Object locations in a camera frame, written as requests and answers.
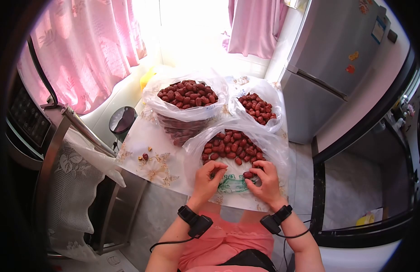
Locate person's left hand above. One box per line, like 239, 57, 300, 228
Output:
188, 160, 228, 206

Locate person's right hand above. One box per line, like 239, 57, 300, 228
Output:
244, 160, 288, 210

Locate person's right fingers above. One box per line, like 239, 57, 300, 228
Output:
252, 160, 278, 179

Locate person's left fingers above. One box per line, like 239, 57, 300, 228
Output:
203, 160, 228, 181

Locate pile of red dates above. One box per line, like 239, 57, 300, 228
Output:
238, 92, 277, 126
157, 80, 219, 109
201, 129, 267, 166

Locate clear plastic bag green print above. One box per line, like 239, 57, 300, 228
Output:
182, 119, 291, 198

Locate black wrist band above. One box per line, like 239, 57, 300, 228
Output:
260, 205, 294, 235
177, 205, 213, 238

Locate large clear plastic bag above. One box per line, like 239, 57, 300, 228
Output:
142, 68, 229, 147

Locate floral tablecloth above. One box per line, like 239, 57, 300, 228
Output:
116, 75, 291, 213

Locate person's body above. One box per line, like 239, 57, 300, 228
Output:
177, 228, 279, 272

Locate small clear plastic bag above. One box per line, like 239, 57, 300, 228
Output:
229, 78, 283, 134

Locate black round bin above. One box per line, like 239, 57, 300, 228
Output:
109, 106, 139, 141

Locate black framed glass door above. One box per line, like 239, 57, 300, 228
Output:
311, 47, 420, 249

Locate yellow plastic container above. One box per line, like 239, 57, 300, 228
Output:
139, 66, 157, 93

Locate small yellow floor object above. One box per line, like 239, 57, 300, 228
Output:
355, 212, 376, 227

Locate silver refrigerator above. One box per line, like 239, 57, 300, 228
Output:
279, 0, 412, 145

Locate bright window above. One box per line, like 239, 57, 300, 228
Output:
132, 0, 232, 67

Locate pink leaf-pattern curtain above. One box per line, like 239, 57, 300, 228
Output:
17, 0, 148, 115
222, 0, 289, 60

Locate white lace cloth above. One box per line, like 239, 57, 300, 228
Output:
46, 127, 128, 263

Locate dark machine with control panel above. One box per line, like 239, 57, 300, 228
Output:
5, 37, 63, 171

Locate metal frame chair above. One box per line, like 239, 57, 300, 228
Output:
33, 105, 147, 256

